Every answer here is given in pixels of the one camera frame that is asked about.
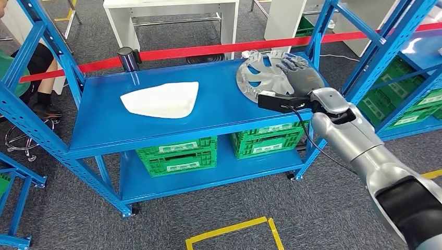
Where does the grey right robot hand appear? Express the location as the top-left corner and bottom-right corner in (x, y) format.
(276, 55), (325, 97)

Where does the silver wheel hubcap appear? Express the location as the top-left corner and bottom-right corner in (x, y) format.
(236, 49), (312, 104)

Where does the blue metal shelf rack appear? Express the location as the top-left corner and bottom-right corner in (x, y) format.
(0, 0), (441, 219)
(371, 27), (442, 142)
(0, 152), (47, 250)

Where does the white cabinet panel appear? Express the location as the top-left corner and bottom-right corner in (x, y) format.
(264, 0), (308, 53)

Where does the black round stanchion base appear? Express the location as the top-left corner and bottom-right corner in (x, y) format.
(186, 53), (225, 65)

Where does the red barrier belt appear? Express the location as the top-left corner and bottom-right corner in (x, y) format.
(19, 22), (442, 83)

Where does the white curved plastic panel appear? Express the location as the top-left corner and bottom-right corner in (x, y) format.
(120, 81), (200, 119)

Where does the white table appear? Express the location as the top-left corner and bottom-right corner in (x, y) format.
(103, 0), (240, 61)

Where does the yellow floor tape line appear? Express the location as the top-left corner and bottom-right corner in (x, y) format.
(53, 0), (78, 22)

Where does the stool with chrome base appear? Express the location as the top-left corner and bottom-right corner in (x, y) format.
(5, 115), (61, 162)

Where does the white floor cable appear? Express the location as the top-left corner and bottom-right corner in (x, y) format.
(319, 53), (362, 63)

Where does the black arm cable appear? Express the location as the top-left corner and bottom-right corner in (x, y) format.
(283, 105), (360, 177)

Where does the black stanchion post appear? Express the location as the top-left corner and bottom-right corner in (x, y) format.
(117, 46), (142, 72)

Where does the chrome metal frame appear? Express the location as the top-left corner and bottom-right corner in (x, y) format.
(64, 0), (83, 25)

